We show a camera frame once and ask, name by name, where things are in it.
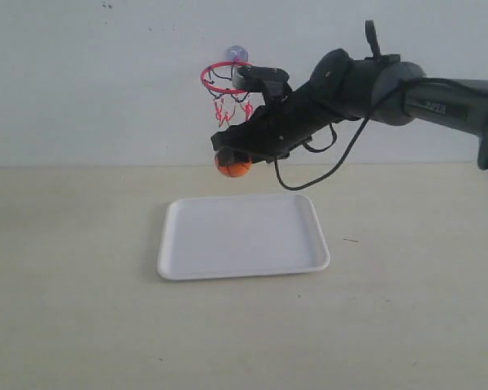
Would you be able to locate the clear suction cup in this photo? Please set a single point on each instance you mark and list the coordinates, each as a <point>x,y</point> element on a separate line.
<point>236,53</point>

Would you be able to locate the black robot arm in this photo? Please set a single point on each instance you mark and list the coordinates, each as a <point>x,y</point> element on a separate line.
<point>380,87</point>

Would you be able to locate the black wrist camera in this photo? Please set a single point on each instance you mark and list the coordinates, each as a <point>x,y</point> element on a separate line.
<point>271,82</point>

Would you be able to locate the small orange basketball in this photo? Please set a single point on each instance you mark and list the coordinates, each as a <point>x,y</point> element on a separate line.
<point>234,169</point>

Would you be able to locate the white rectangular tray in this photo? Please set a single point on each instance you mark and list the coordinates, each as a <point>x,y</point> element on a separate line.
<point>206,238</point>

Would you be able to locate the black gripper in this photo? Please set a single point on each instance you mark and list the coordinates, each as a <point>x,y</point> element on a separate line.
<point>273,130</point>

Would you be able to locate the red mini basketball hoop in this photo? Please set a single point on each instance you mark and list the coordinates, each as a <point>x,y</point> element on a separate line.
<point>231,105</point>

